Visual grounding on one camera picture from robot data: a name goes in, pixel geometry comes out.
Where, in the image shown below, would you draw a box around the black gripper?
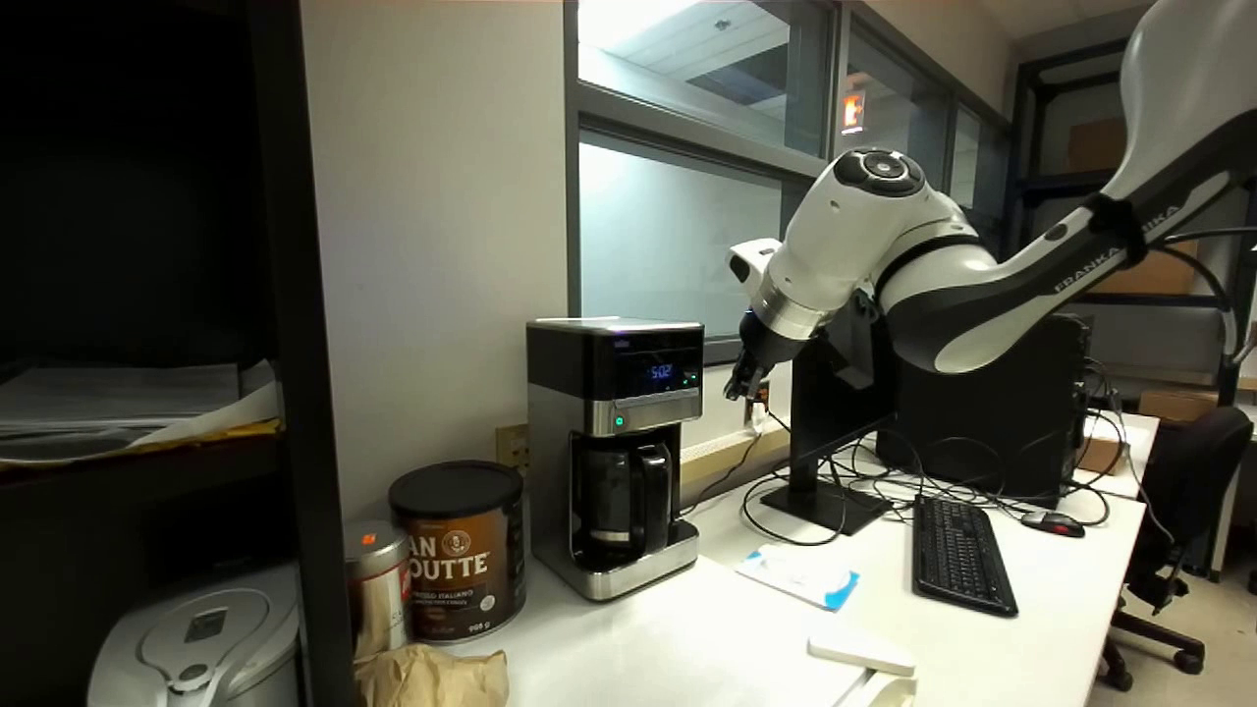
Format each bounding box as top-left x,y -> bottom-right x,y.
722,304 -> 811,404

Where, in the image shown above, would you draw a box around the black silver coffee maker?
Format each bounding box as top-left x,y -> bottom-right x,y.
524,309 -> 712,611

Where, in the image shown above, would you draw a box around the glass coffee carafe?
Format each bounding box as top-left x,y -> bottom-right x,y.
572,439 -> 678,573

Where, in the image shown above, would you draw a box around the brown Van Houtte coffee can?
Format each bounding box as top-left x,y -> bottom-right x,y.
385,457 -> 536,645

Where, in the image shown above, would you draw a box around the black monitor with stand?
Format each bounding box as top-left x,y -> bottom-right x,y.
760,290 -> 910,540

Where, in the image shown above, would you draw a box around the blue white sticker label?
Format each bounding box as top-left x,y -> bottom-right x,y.
732,540 -> 866,617

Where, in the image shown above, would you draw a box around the black computer tower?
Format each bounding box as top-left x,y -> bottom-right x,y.
871,309 -> 1092,512

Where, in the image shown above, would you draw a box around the black computer keyboard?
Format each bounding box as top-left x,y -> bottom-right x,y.
906,490 -> 1025,622

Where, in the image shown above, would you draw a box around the red lit sign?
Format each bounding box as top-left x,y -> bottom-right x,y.
838,79 -> 871,137

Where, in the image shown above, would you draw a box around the black and red mouse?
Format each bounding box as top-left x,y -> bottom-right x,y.
1028,512 -> 1092,542

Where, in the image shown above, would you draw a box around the black background rack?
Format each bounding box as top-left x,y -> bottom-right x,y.
1001,36 -> 1257,412

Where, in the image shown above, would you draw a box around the brown cardboard box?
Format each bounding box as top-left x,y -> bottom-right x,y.
1087,239 -> 1232,304

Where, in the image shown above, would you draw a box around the small jar with silver lid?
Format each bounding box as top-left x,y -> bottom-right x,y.
341,519 -> 411,660

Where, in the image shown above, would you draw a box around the crumpled brown paper bag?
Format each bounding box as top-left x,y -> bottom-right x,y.
348,641 -> 515,707

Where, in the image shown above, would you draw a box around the black shelf unit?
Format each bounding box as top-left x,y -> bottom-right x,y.
0,0 -> 362,707

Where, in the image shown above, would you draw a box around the black office chair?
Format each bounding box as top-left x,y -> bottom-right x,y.
1095,402 -> 1257,694

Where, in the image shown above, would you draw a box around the white rounded kitchen appliance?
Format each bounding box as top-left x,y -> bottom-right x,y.
81,563 -> 309,707

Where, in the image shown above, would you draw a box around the stack of papers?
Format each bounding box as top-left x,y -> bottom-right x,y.
0,357 -> 292,472

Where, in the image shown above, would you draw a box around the white wall outlet with plug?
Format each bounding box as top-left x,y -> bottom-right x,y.
739,388 -> 777,438

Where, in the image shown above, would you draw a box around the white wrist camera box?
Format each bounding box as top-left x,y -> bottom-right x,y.
727,237 -> 788,288

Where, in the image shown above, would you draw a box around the black looped cable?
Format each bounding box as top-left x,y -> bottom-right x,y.
736,388 -> 855,550

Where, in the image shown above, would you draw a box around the beige wall outlet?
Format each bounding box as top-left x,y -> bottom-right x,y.
492,418 -> 536,477

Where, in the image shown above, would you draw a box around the grey window frame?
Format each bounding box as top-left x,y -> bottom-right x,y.
561,0 -> 1012,360

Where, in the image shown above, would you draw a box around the tangled black desk cables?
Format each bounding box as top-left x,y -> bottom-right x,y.
845,404 -> 1150,535

